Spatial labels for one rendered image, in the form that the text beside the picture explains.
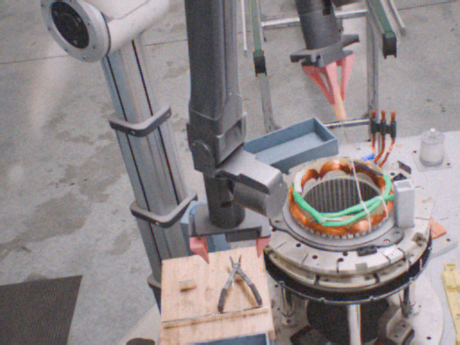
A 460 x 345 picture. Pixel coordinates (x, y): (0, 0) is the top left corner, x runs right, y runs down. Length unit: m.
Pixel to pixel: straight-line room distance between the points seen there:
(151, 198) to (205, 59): 0.78
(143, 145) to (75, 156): 2.11
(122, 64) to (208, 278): 0.47
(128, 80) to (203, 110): 0.54
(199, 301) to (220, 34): 0.54
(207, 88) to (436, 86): 2.88
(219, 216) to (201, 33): 0.31
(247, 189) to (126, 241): 2.06
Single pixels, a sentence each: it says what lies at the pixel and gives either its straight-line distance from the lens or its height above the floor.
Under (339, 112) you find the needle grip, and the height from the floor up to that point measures 1.32.
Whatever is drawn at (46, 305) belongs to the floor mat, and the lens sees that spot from 2.83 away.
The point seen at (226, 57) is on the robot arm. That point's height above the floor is 1.55.
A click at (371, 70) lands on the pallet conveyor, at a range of 3.04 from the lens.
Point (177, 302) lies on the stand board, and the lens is 1.21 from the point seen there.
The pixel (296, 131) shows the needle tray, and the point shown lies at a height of 1.04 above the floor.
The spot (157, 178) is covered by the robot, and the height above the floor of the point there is 1.03.
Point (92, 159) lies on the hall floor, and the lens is 3.52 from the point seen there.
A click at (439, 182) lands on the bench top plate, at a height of 0.78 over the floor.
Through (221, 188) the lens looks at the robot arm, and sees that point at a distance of 0.98.
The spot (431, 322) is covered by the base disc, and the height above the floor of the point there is 0.80.
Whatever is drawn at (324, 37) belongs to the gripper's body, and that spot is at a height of 1.44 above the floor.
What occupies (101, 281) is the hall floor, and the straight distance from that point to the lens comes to 2.84.
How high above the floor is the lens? 1.95
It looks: 38 degrees down
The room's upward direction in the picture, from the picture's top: 10 degrees counter-clockwise
